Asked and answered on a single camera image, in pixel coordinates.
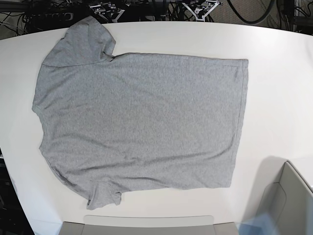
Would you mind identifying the silver bracket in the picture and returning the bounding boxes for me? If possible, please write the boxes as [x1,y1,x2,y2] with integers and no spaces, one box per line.
[89,1,125,23]
[182,0,223,22]

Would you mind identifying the beige bin bottom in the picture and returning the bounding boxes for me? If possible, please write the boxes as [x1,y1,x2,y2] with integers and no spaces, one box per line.
[59,215,239,235]

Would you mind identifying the grey T-shirt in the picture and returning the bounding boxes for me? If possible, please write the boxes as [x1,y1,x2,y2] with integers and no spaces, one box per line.
[32,17,248,210]

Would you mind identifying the silver bracket right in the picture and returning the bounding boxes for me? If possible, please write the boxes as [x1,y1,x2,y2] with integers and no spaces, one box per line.
[182,0,223,22]

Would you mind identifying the beige bin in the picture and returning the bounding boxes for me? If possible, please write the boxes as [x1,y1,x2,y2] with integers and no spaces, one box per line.
[59,215,239,235]
[256,161,313,235]

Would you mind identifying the beige bin right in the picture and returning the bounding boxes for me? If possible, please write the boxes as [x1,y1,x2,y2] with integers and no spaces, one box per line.
[256,161,313,235]

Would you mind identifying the black cable bundle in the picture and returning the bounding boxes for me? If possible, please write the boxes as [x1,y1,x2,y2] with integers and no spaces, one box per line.
[136,0,196,23]

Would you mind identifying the blue cloth in bin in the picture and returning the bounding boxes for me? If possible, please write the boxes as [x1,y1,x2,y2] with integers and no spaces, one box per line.
[238,213,275,235]

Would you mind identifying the silver bracket left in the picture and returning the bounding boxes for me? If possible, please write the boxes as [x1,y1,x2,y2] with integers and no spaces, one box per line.
[89,1,125,23]

